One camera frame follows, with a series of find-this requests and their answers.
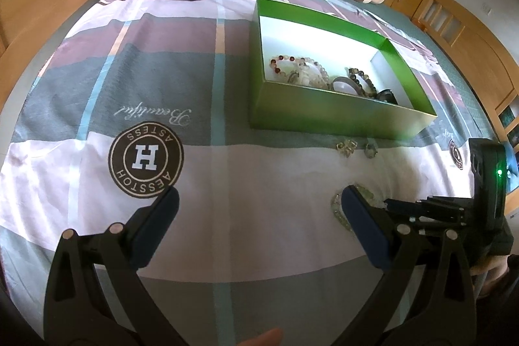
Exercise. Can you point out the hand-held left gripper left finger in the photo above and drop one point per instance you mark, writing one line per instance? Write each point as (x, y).
(159, 224)

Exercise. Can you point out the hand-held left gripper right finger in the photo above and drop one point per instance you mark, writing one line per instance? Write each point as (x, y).
(365, 232)

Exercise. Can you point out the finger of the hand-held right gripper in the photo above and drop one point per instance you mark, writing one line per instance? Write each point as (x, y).
(429, 205)
(446, 225)

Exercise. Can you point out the black wristwatch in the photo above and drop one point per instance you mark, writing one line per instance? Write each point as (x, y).
(387, 96)

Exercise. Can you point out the green cardboard box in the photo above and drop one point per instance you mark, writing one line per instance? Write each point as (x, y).
(336, 114)

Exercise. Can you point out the metal bangle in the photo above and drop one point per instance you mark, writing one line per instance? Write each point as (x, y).
(344, 84)

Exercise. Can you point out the person's right hand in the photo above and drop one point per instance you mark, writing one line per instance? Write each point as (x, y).
(500, 273)

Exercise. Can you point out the person's left hand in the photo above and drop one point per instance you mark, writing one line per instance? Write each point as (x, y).
(263, 338)

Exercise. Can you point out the blue soft item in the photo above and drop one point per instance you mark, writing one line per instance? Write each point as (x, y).
(514, 171)

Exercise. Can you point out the clear crystal earrings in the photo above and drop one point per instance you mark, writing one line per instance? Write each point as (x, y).
(345, 149)

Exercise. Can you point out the plaid bed sheet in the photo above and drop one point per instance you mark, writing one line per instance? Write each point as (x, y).
(162, 86)

